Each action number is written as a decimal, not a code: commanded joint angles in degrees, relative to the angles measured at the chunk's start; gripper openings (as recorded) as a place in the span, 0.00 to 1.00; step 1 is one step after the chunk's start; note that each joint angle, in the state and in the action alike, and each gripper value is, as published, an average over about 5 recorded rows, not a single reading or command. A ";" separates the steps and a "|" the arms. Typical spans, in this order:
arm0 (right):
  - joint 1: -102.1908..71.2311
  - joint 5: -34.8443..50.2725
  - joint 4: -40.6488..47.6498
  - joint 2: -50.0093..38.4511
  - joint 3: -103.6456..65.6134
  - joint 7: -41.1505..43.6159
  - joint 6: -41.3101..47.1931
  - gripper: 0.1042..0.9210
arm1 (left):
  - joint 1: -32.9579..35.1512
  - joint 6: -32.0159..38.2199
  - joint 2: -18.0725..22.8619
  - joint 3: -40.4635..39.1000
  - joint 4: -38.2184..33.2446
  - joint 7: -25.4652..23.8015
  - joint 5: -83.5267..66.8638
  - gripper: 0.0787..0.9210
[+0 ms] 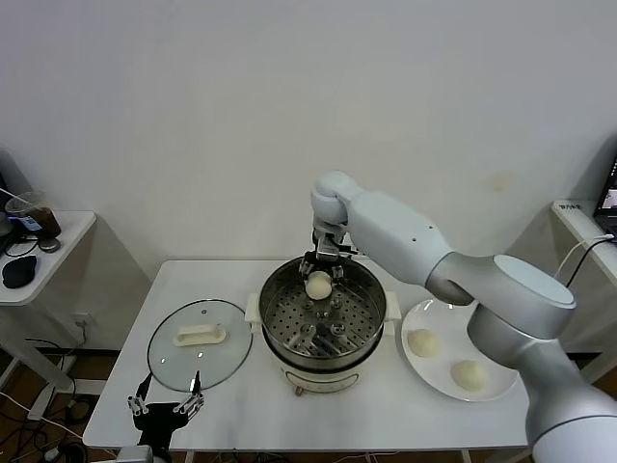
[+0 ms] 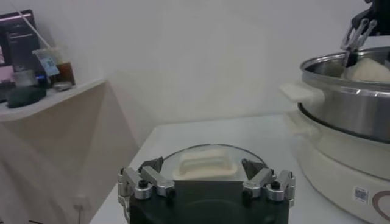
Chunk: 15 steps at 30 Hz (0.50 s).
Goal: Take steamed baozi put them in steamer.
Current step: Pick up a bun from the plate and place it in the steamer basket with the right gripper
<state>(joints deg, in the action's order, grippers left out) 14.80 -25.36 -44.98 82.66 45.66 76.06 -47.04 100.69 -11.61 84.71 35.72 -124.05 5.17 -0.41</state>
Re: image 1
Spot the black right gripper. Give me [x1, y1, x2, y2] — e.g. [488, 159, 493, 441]
[301, 250, 346, 284]

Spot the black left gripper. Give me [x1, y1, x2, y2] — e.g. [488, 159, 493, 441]
[127, 369, 206, 448]

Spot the white steamed baozi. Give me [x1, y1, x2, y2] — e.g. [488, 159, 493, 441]
[450, 359, 489, 391]
[305, 270, 334, 300]
[407, 328, 441, 359]

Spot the glass lid with cream handle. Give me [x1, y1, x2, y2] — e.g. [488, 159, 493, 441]
[147, 298, 255, 393]

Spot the stainless steel steamer basket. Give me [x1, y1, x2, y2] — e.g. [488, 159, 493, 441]
[259, 254, 388, 368]

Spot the cream electric cooker pot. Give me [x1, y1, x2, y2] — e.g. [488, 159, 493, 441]
[245, 290, 403, 399]

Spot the white round plate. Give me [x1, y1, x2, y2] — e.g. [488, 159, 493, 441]
[400, 297, 521, 402]

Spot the black computer mouse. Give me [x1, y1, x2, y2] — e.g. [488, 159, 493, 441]
[1, 255, 39, 289]

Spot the white side table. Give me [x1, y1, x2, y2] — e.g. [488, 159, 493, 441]
[0, 209, 97, 421]

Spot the plastic cup of iced coffee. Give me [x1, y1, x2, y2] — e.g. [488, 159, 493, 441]
[5, 190, 63, 238]

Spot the white desk with side panel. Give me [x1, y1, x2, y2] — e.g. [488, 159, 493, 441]
[510, 200, 617, 382]

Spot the open laptop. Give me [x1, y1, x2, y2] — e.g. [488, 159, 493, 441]
[593, 153, 617, 232]

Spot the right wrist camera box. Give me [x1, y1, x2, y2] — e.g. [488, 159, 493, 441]
[315, 231, 344, 258]

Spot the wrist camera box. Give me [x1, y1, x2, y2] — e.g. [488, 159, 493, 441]
[115, 446, 153, 463]
[315, 231, 344, 258]

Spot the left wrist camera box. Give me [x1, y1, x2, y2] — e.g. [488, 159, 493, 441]
[115, 446, 153, 463]

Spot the black looped cable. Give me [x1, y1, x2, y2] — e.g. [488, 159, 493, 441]
[3, 234, 42, 259]

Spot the black cable with adapter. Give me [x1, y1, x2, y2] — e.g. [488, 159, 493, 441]
[566, 237, 616, 290]

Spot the white charging cable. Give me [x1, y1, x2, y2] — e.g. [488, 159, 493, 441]
[553, 233, 616, 281]

